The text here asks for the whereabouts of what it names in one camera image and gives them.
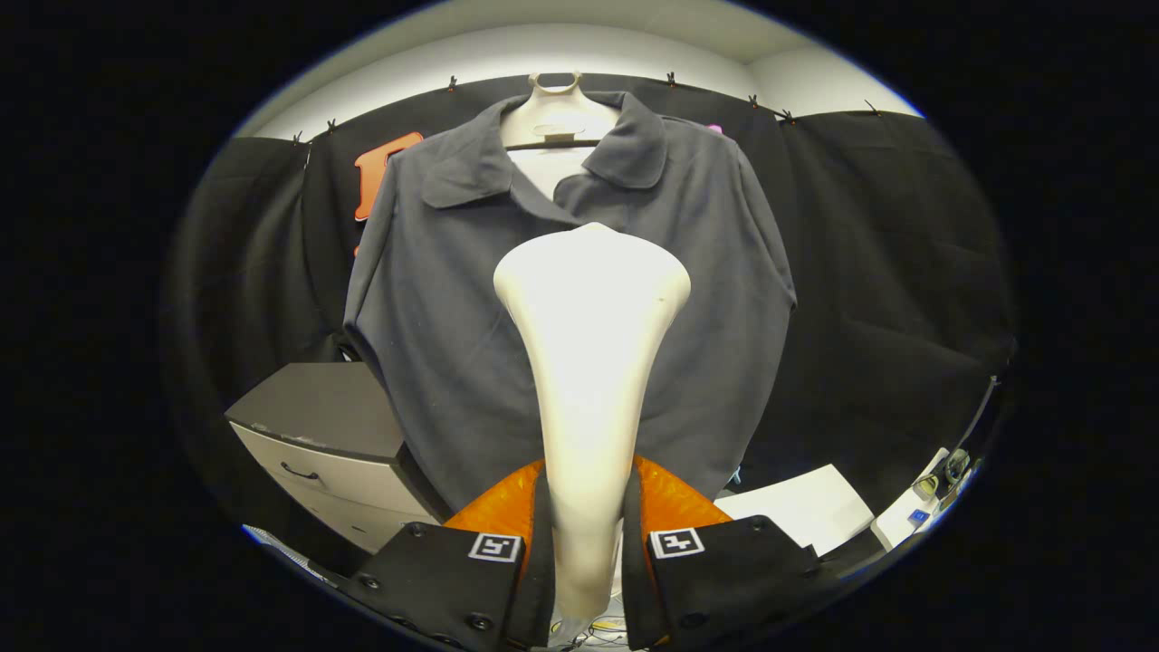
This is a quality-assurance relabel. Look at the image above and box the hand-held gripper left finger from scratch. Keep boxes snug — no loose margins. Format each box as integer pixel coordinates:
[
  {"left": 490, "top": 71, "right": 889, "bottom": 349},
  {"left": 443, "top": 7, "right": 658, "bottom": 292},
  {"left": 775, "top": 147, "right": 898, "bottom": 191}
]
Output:
[{"left": 340, "top": 457, "right": 556, "bottom": 652}]

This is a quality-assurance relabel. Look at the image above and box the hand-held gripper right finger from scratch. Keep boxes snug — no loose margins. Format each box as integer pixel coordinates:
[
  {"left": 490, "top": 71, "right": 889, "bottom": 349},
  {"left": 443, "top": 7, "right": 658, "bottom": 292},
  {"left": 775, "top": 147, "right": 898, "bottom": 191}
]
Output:
[{"left": 619, "top": 453, "right": 843, "bottom": 651}]

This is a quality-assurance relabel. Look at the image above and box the grey button-up shirt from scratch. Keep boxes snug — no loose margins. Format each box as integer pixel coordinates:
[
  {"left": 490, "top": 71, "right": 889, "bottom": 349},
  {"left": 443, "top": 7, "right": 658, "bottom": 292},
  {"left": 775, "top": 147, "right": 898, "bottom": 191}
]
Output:
[{"left": 342, "top": 89, "right": 799, "bottom": 513}]

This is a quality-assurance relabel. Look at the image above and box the white garment steamer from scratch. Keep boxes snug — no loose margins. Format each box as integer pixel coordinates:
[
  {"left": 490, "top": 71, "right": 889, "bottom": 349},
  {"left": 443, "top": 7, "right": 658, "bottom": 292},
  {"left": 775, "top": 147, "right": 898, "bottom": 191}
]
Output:
[{"left": 493, "top": 222, "right": 693, "bottom": 622}]

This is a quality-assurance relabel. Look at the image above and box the cream garment hanger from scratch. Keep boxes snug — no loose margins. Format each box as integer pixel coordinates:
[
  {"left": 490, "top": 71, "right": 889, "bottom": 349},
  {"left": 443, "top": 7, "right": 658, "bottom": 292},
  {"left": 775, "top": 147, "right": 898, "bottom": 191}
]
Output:
[{"left": 500, "top": 72, "right": 622, "bottom": 151}]

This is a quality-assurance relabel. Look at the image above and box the white square table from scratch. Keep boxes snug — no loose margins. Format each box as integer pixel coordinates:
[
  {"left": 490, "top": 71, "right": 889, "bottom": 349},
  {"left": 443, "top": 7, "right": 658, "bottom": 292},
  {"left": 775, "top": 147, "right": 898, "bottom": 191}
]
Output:
[{"left": 715, "top": 464, "right": 876, "bottom": 558}]

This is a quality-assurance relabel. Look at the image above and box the white side table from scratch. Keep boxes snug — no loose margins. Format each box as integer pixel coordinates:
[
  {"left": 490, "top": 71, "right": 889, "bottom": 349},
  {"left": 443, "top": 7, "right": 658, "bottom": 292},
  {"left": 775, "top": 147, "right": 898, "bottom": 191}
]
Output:
[{"left": 871, "top": 446, "right": 984, "bottom": 551}]

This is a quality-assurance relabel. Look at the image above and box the grey drawer cabinet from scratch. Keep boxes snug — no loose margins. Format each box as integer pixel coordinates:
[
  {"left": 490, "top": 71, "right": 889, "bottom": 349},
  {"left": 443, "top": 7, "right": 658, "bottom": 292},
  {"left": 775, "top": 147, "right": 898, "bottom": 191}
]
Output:
[{"left": 225, "top": 362, "right": 454, "bottom": 555}]

